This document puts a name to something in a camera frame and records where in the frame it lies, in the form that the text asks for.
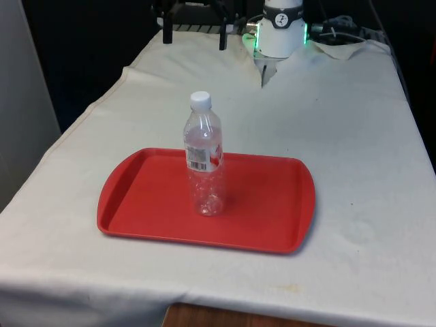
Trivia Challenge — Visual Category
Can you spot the white cable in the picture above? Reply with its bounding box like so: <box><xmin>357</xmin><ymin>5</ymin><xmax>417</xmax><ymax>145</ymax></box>
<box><xmin>318</xmin><ymin>29</ymin><xmax>369</xmax><ymax>44</ymax></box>

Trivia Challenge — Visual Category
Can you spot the red tray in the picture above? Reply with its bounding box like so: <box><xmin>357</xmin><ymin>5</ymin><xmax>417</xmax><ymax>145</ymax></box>
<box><xmin>96</xmin><ymin>146</ymin><xmax>316</xmax><ymax>255</ymax></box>

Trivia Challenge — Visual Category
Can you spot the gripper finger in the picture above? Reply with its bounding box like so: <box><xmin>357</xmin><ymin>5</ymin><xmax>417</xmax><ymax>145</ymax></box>
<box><xmin>155</xmin><ymin>0</ymin><xmax>187</xmax><ymax>45</ymax></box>
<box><xmin>210</xmin><ymin>0</ymin><xmax>236</xmax><ymax>52</ymax></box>

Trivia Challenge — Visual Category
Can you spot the clear plastic bottle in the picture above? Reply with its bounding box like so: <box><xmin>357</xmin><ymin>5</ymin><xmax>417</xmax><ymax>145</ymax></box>
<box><xmin>183</xmin><ymin>91</ymin><xmax>227</xmax><ymax>217</ymax></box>

